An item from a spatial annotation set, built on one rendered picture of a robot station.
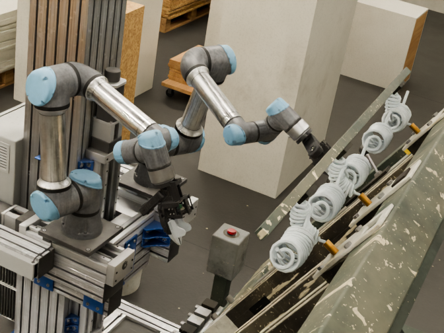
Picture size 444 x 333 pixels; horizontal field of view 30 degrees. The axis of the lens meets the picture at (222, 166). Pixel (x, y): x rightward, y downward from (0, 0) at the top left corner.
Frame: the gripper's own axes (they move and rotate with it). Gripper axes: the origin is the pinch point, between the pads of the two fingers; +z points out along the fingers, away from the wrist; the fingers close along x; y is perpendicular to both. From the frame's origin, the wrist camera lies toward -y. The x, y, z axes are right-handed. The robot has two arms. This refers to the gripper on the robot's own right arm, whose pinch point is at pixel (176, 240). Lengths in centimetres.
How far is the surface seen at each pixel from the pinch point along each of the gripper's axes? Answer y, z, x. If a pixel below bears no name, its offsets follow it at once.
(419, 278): 84, 2, -28
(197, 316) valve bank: -29, 47, 37
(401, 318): 84, 2, -46
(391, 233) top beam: 93, -24, -61
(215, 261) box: -34, 39, 67
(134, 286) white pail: -129, 77, 124
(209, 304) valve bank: -29, 47, 46
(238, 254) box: -24, 37, 69
